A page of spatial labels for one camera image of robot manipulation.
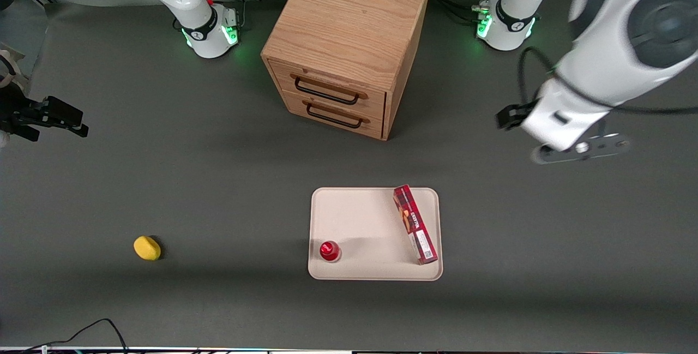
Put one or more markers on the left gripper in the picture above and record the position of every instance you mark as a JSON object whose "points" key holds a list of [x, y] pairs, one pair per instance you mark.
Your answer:
{"points": [[511, 114]]}

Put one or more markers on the yellow lemon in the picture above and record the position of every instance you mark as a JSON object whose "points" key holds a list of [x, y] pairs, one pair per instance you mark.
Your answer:
{"points": [[146, 248]]}

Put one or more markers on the small red cup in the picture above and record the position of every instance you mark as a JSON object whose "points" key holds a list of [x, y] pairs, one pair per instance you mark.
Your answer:
{"points": [[329, 250]]}

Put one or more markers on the wooden two-drawer cabinet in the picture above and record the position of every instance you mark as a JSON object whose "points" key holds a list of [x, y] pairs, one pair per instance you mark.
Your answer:
{"points": [[349, 16]]}

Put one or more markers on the beige plastic tray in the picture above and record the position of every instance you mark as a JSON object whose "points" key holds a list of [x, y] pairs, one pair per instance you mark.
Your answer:
{"points": [[365, 217]]}

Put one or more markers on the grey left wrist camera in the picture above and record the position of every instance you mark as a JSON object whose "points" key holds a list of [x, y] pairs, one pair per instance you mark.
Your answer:
{"points": [[594, 148]]}

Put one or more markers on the wooden drawer front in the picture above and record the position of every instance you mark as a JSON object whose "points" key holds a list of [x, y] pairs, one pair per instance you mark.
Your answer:
{"points": [[327, 81], [338, 125]]}

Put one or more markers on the red cookie box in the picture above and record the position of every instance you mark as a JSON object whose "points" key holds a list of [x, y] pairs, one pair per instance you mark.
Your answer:
{"points": [[417, 228]]}

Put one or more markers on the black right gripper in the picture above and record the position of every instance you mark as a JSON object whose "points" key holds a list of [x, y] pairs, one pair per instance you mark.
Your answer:
{"points": [[16, 112]]}

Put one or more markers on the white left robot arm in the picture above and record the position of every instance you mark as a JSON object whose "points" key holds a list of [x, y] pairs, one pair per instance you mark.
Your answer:
{"points": [[611, 65]]}

